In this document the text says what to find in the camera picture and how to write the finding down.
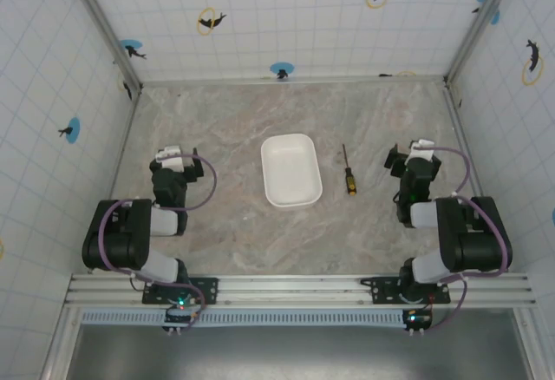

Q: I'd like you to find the grey metal panel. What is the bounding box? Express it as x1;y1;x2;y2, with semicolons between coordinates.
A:
64;308;535;380

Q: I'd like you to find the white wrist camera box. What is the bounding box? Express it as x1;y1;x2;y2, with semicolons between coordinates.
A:
155;145;186;172
408;138;436;163

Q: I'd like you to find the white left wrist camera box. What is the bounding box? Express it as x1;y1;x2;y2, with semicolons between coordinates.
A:
155;145;186;172

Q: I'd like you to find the purple right wrist cable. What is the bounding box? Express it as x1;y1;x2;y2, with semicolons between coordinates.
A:
427;145;474;198

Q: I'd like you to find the small dolphin ring sticker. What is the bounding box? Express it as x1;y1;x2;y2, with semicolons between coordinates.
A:
197;6;228;36

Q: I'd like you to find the aluminium mounting rail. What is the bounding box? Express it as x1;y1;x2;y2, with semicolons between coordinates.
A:
64;272;539;311

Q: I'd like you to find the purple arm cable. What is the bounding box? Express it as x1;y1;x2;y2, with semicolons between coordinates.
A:
423;194;513;334
96;198;207;317

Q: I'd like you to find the purple left wrist cable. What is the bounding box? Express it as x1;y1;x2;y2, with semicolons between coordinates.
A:
173;153;218;213

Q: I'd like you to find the grey slotted cable duct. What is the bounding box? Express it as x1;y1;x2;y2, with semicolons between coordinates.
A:
80;308;434;327

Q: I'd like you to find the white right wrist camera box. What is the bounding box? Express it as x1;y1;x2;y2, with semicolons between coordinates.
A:
408;138;436;163

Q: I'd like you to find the aluminium frame post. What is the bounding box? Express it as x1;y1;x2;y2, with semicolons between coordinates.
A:
443;0;521;85
63;0;144;95

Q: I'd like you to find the black and yellow screwdriver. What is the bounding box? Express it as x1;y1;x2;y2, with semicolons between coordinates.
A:
342;143;358;197

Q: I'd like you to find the white plastic bin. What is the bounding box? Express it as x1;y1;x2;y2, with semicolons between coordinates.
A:
260;133;323;208

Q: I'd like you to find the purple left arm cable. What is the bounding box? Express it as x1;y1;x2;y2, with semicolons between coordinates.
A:
96;198;207;317

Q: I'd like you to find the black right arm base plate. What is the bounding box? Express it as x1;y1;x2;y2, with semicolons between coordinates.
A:
360;276;452;305

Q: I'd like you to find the aluminium frame floor bar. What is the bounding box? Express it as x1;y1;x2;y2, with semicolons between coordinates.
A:
139;74;448;87

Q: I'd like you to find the purple wrist cable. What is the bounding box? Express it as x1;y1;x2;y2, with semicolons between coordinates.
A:
427;145;474;198
173;153;218;213

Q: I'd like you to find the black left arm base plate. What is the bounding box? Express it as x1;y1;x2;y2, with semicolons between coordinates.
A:
141;276;219;305

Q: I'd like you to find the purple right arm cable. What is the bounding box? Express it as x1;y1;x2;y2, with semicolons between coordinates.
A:
423;194;513;334

